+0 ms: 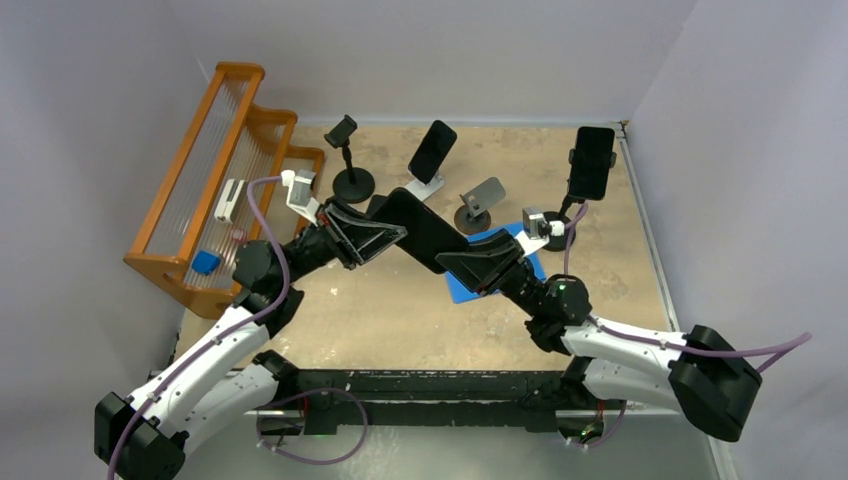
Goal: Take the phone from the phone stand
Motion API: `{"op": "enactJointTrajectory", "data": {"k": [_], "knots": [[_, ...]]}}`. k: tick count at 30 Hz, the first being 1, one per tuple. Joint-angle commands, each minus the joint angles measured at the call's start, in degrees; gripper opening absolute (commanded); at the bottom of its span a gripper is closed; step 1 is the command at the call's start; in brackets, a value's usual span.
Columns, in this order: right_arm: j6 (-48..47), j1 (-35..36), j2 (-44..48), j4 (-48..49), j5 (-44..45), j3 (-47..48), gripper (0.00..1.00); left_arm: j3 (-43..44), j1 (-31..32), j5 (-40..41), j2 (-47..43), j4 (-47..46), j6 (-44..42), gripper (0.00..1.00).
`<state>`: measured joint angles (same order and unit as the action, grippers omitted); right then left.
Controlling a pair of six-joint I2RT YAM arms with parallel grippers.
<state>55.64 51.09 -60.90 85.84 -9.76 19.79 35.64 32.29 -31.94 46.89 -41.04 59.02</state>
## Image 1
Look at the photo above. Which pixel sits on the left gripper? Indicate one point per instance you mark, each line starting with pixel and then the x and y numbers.
pixel 341 244

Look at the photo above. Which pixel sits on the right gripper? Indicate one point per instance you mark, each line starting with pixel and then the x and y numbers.
pixel 486 272

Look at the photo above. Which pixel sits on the black phone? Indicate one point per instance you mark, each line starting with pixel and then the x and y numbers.
pixel 595 139
pixel 432 151
pixel 428 234

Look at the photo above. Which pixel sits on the black round-base phone stand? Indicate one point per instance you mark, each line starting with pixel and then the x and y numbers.
pixel 352 185

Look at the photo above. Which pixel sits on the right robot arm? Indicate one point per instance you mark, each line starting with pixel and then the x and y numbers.
pixel 698 374

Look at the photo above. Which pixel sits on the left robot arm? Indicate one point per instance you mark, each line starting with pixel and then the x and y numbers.
pixel 149 433

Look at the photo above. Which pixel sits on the white phone stand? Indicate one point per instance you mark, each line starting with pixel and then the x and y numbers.
pixel 422 191

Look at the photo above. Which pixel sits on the tall black phone stand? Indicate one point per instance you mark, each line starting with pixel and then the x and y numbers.
pixel 563 218

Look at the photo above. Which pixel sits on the black phone on tall stand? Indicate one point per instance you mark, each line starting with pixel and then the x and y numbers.
pixel 595 139

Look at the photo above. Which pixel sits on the blue mat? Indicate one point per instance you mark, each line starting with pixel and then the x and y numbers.
pixel 515 291

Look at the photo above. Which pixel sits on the small pink-capped bottle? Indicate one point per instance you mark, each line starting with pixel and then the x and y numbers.
pixel 237 236

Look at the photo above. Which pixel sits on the orange wooden rack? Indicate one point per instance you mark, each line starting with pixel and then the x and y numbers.
pixel 229 136

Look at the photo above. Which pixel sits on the white rectangular device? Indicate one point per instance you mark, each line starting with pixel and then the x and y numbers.
pixel 229 201

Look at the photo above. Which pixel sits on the blue small block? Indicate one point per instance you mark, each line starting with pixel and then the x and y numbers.
pixel 205 262

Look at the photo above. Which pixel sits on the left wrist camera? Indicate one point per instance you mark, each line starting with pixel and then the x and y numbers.
pixel 300 197

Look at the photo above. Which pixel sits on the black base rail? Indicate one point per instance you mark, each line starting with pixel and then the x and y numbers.
pixel 527 399

